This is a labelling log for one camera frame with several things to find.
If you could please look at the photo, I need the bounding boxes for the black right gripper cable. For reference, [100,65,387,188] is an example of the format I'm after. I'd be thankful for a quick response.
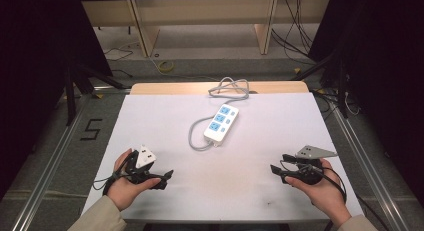
[312,165,348,204]

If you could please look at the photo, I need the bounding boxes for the person's left hand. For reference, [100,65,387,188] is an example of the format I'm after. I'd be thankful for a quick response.
[106,148,162,212]

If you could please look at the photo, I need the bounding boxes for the bundle of black floor cables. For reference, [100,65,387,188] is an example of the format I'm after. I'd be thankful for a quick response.
[270,0,316,66]

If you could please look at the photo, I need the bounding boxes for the thin black floor cable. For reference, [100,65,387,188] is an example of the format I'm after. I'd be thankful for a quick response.
[103,46,135,79]

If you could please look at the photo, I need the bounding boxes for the beige wooden desk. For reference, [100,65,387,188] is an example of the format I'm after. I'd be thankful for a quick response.
[81,0,332,58]

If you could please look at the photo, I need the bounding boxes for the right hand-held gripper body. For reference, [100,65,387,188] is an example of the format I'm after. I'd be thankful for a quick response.
[281,144,339,187]

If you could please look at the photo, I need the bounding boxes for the white table cover sheet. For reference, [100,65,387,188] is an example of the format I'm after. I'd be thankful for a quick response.
[81,92,365,223]

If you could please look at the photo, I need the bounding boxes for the white power strip blue sockets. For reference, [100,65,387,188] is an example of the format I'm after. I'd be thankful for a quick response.
[203,103,240,148]

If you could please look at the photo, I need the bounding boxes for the black metal stand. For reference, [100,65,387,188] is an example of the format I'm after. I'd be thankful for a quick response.
[291,50,352,119]
[63,63,132,127]

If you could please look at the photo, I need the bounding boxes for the yellow coiled cable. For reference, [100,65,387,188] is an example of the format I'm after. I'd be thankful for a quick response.
[157,59,175,74]

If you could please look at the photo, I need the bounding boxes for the wooden table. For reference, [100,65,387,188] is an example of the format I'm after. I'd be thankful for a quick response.
[129,80,310,96]

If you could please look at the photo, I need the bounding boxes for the person's right hand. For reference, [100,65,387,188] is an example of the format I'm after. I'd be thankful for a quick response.
[284,158,353,227]

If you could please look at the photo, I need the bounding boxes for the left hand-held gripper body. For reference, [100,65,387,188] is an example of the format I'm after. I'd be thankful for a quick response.
[123,144,160,187]

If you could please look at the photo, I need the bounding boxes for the grey power strip cable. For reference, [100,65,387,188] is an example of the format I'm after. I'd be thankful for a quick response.
[187,76,251,153]

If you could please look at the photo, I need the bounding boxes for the aluminium floor rail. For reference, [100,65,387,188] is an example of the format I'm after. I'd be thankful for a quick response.
[11,85,132,231]
[313,89,412,231]

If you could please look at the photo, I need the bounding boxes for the black curtain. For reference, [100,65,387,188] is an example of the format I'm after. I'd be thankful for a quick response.
[0,0,114,201]
[307,0,424,205]

